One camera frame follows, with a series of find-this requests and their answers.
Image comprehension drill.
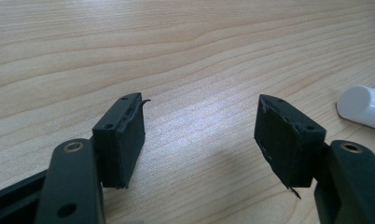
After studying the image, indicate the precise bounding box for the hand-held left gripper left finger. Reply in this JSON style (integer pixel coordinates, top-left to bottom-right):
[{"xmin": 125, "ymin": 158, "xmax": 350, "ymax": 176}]
[{"xmin": 91, "ymin": 91, "xmax": 152, "ymax": 190}]

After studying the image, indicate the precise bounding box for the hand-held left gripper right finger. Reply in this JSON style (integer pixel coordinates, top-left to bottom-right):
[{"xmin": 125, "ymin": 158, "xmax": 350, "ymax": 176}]
[{"xmin": 254, "ymin": 93, "xmax": 327, "ymax": 200}]

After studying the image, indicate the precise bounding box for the white glue stick green label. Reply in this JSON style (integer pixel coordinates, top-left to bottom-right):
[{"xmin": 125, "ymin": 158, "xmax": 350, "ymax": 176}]
[{"xmin": 336, "ymin": 85, "xmax": 375, "ymax": 130}]

